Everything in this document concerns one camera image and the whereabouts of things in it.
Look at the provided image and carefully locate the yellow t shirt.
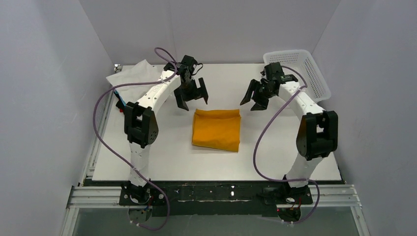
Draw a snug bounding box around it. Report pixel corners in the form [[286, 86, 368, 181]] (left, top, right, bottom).
[[191, 109, 241, 152]]

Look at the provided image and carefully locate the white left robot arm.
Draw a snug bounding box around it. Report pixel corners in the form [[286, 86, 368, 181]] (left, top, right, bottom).
[[122, 55, 209, 205]]

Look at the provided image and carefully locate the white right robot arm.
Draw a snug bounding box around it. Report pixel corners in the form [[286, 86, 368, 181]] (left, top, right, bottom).
[[241, 62, 338, 198]]

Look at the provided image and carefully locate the white folded t shirt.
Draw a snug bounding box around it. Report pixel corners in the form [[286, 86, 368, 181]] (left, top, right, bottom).
[[106, 60, 161, 102]]

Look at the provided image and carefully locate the white plastic basket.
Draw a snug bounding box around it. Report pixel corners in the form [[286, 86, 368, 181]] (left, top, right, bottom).
[[263, 49, 331, 102]]

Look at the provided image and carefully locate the black folded t shirt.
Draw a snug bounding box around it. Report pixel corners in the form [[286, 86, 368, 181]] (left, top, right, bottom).
[[116, 96, 126, 113]]

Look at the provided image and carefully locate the cyan folded t shirt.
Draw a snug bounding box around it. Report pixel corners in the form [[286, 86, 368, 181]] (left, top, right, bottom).
[[113, 90, 125, 107]]

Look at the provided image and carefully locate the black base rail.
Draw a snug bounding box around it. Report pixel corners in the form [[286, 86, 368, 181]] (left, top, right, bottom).
[[85, 180, 314, 217]]

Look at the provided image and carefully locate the aluminium table frame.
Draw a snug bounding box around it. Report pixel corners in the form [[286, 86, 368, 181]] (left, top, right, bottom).
[[60, 92, 114, 236]]

